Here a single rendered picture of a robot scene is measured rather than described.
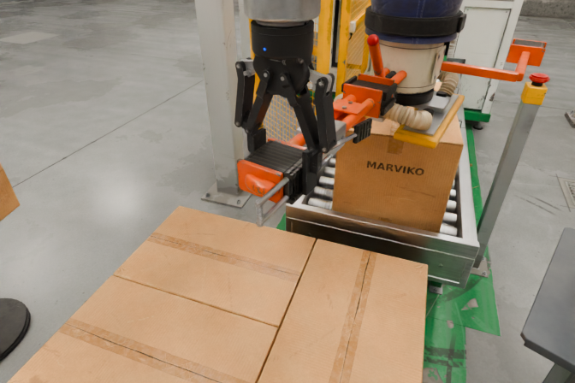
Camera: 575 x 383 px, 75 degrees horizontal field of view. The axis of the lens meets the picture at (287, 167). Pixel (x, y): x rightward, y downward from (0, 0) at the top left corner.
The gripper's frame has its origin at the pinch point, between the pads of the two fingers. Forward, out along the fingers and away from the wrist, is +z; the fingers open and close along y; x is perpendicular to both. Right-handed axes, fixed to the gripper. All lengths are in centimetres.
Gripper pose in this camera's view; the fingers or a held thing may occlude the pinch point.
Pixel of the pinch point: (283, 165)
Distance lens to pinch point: 55.4
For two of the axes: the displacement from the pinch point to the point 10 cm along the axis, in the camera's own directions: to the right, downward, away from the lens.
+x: -5.4, 4.4, -7.1
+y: -8.4, -2.9, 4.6
